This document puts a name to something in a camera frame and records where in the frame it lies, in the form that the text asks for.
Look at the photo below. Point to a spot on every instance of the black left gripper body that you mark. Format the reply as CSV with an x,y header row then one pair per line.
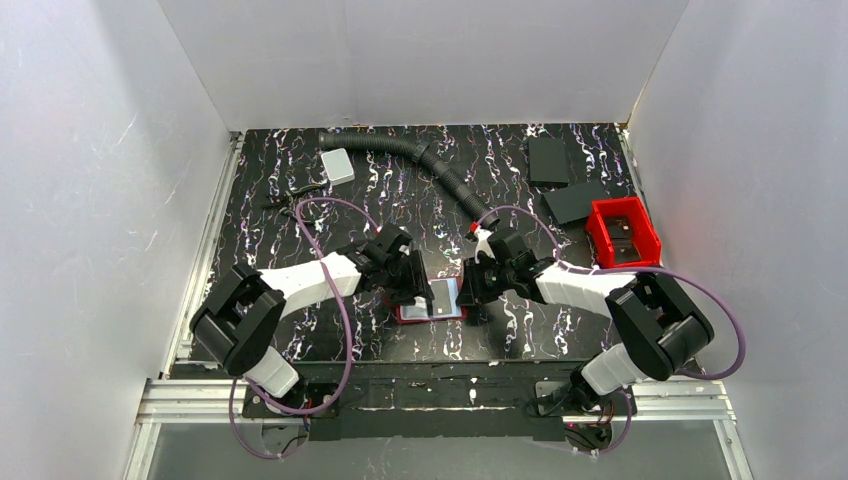
x,y
411,279

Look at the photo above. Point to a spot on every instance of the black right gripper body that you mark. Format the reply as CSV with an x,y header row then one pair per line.
x,y
477,279

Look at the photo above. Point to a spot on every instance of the red card holder wallet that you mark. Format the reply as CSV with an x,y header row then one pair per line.
x,y
403,319

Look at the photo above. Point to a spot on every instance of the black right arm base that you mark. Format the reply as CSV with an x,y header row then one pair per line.
x,y
593,438

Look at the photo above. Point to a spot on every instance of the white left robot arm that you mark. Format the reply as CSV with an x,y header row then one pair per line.
x,y
239,317

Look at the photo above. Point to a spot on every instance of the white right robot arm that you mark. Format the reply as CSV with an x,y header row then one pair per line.
x,y
659,326

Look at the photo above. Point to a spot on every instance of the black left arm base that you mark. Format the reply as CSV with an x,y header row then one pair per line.
x,y
303,395

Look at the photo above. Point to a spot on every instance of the black flat pad lower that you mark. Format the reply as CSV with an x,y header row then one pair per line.
x,y
573,203

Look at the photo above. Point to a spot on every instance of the black flat pad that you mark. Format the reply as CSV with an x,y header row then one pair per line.
x,y
573,203
547,162

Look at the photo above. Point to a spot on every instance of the small grey box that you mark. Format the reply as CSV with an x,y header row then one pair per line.
x,y
337,166

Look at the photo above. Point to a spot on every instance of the black flat pad upper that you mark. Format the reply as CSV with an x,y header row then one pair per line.
x,y
547,162

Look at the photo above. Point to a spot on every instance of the black pliers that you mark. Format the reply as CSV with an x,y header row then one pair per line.
x,y
285,201

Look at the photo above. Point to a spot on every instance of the red plastic tray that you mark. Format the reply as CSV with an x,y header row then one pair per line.
x,y
645,238

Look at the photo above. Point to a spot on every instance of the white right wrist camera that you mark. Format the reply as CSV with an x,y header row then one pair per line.
x,y
481,236

